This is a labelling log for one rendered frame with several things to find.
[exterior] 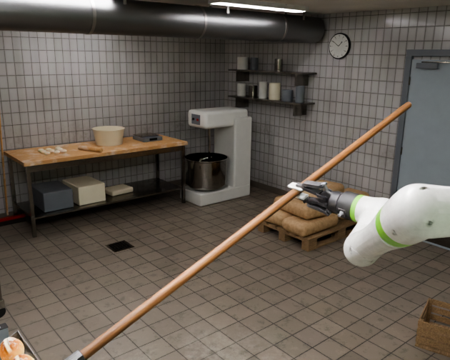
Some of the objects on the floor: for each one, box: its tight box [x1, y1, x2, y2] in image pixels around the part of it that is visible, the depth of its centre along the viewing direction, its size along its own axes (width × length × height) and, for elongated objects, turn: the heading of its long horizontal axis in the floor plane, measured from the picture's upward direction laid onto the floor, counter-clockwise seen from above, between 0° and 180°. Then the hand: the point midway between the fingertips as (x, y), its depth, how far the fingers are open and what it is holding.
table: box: [4, 134, 188, 238], centre depth 615 cm, size 220×80×90 cm, turn 127°
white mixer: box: [180, 106, 252, 206], centre depth 678 cm, size 100×66×132 cm, turn 127°
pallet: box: [258, 218, 357, 251], centre depth 570 cm, size 120×80×14 cm, turn 127°
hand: (297, 191), depth 170 cm, fingers closed on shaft, 3 cm apart
